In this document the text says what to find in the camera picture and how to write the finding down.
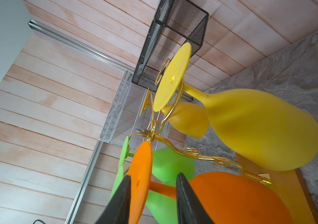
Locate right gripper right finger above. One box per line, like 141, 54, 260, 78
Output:
176, 173, 214, 224

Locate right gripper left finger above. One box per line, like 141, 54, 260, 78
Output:
95, 175, 131, 224

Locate orange wine glass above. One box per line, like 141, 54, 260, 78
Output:
128, 142, 293, 224

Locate front green wine glass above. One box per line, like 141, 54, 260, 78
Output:
110, 166, 178, 224

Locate green wine glass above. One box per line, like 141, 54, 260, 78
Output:
115, 136, 194, 184
110, 166, 178, 224

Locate rear green wine glass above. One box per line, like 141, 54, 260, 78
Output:
115, 136, 194, 184

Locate amber yellow wine glass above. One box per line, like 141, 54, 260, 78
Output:
148, 100, 210, 139

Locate white mesh wall shelf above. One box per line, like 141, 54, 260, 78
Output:
99, 70, 156, 147

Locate gold wire wine glass rack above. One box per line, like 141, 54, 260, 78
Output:
128, 58, 317, 224

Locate black mesh wall basket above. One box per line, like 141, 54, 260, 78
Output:
132, 0, 209, 92

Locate aluminium frame rail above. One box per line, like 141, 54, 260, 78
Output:
28, 19, 133, 224

